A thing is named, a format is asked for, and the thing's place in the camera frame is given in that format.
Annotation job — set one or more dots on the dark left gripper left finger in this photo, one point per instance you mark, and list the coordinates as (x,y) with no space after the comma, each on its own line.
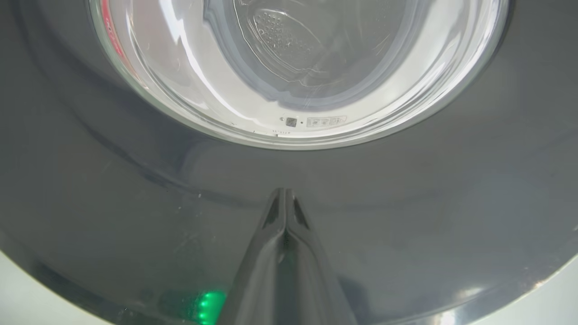
(262,280)

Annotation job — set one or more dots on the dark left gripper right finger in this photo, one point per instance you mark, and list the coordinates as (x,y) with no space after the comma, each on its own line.
(311,289)

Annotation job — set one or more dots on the black washer door with glass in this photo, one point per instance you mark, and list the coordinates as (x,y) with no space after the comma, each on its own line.
(135,180)

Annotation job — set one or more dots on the small white glass sticker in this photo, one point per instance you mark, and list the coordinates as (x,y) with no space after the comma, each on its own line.
(327,121)

